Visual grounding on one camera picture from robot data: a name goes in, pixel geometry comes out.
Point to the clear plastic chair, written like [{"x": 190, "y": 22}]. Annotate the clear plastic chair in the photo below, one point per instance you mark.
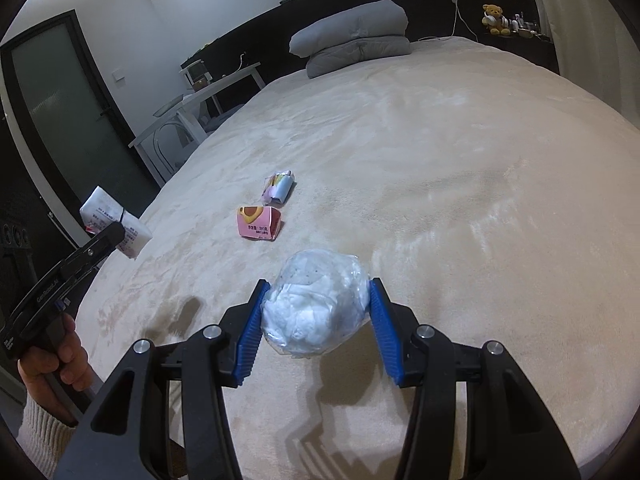
[{"x": 167, "y": 132}]

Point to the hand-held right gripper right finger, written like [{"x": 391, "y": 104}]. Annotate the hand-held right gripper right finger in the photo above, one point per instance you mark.
[{"x": 386, "y": 330}]

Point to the white desk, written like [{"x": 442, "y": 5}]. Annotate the white desk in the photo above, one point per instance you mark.
[{"x": 235, "y": 74}]

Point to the white plastic bag ball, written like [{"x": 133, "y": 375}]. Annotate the white plastic bag ball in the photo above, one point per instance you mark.
[{"x": 315, "y": 305}]

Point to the pastel snack packet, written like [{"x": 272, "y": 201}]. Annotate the pastel snack packet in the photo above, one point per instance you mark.
[{"x": 279, "y": 187}]

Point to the black nightstand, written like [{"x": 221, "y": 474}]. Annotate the black nightstand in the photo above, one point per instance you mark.
[{"x": 530, "y": 52}]

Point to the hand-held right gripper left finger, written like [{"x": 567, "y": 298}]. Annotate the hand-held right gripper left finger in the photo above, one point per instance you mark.
[{"x": 250, "y": 330}]

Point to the white desktop appliance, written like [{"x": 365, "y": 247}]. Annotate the white desktop appliance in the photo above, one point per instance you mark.
[{"x": 197, "y": 72}]

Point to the person's left hand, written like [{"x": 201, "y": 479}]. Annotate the person's left hand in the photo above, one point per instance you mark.
[{"x": 75, "y": 360}]

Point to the toiletry bottles cluster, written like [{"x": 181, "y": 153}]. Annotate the toiletry bottles cluster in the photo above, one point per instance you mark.
[{"x": 525, "y": 25}]

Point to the white table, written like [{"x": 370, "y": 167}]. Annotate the white table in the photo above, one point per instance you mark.
[{"x": 165, "y": 120}]

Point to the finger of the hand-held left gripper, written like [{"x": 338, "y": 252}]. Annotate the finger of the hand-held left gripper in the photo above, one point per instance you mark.
[{"x": 102, "y": 245}]

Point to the pink paper carton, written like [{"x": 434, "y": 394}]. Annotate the pink paper carton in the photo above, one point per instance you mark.
[{"x": 257, "y": 222}]

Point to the white tissue pack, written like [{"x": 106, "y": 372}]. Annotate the white tissue pack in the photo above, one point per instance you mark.
[{"x": 107, "y": 215}]

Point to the black headboard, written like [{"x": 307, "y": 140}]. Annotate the black headboard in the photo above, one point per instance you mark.
[{"x": 260, "y": 45}]

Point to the frosted glass door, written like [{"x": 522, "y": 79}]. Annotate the frosted glass door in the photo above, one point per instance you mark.
[{"x": 60, "y": 100}]

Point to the brown teddy bear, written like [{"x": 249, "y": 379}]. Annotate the brown teddy bear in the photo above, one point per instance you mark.
[{"x": 495, "y": 17}]

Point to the person's left forearm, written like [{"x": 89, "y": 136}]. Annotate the person's left forearm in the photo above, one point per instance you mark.
[{"x": 42, "y": 440}]

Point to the cream plush blanket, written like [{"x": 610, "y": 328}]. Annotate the cream plush blanket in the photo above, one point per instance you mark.
[{"x": 425, "y": 185}]

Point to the grey folded duvet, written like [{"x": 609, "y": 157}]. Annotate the grey folded duvet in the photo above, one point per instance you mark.
[{"x": 350, "y": 30}]

